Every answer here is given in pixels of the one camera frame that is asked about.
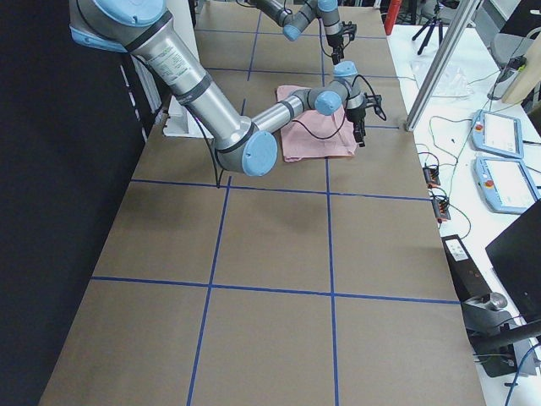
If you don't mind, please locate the pink Snoopy t-shirt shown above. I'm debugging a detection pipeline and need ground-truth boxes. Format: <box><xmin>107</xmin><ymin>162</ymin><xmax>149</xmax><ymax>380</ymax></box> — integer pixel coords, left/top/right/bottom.
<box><xmin>280</xmin><ymin>107</ymin><xmax>357</xmax><ymax>162</ymax></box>

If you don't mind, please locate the lower teach pendant tablet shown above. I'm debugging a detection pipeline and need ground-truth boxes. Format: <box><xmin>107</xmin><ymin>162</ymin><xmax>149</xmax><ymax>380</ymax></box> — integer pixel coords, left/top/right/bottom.
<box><xmin>473</xmin><ymin>156</ymin><xmax>540</xmax><ymax>215</ymax></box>

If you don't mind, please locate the black monitor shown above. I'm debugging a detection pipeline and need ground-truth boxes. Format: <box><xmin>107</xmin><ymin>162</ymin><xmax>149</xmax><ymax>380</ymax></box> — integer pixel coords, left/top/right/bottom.
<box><xmin>485</xmin><ymin>202</ymin><xmax>540</xmax><ymax>319</ymax></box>

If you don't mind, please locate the black device with label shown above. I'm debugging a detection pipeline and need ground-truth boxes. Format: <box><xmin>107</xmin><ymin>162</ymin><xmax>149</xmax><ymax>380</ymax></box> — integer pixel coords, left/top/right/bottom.
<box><xmin>441</xmin><ymin>234</ymin><xmax>492</xmax><ymax>302</ymax></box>

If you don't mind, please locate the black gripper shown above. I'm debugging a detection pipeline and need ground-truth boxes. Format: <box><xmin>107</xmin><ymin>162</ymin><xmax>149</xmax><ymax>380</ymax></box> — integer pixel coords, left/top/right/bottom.
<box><xmin>346</xmin><ymin>93</ymin><xmax>386</xmax><ymax>147</ymax></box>
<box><xmin>325</xmin><ymin>21</ymin><xmax>357</xmax><ymax>64</ymax></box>

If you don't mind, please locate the clear plastic bag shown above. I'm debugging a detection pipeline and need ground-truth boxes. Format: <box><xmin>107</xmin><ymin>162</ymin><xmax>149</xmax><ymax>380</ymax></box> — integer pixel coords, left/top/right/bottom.
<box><xmin>409</xmin><ymin>60</ymin><xmax>474</xmax><ymax>98</ymax></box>

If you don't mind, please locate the black tripod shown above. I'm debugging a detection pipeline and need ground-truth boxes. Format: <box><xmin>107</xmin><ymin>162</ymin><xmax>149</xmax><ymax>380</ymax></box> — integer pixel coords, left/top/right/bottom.
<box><xmin>412</xmin><ymin>1</ymin><xmax>444</xmax><ymax>55</ymax></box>

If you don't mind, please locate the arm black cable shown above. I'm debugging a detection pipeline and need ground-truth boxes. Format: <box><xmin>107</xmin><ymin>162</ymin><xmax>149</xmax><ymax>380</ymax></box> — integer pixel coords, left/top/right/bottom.
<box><xmin>291</xmin><ymin>74</ymin><xmax>381</xmax><ymax>140</ymax></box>

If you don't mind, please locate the upper teach pendant tablet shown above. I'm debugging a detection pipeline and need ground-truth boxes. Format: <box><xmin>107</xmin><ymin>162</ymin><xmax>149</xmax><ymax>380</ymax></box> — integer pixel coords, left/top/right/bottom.
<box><xmin>472</xmin><ymin>109</ymin><xmax>524</xmax><ymax>159</ymax></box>

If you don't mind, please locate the orange connector block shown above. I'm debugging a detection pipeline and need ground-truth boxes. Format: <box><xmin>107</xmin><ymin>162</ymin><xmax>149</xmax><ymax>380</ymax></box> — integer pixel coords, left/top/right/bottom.
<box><xmin>423</xmin><ymin>166</ymin><xmax>440</xmax><ymax>189</ymax></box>
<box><xmin>432</xmin><ymin>196</ymin><xmax>451</xmax><ymax>224</ymax></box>

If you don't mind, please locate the aluminium frame post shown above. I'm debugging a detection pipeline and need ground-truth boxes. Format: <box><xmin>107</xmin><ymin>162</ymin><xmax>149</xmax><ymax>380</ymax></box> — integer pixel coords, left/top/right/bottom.
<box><xmin>405</xmin><ymin>1</ymin><xmax>478</xmax><ymax>132</ymax></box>

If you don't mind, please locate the teach pendant tablet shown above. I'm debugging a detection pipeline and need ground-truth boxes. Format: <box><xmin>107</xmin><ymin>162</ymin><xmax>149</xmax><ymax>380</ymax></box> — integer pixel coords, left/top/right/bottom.
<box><xmin>472</xmin><ymin>109</ymin><xmax>524</xmax><ymax>159</ymax></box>
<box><xmin>473</xmin><ymin>156</ymin><xmax>540</xmax><ymax>215</ymax></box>

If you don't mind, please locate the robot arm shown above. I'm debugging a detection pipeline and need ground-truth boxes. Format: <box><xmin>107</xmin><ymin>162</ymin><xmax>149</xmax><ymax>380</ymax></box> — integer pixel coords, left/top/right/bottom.
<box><xmin>247</xmin><ymin>0</ymin><xmax>357</xmax><ymax>65</ymax></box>
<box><xmin>69</xmin><ymin>1</ymin><xmax>386</xmax><ymax>177</ymax></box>

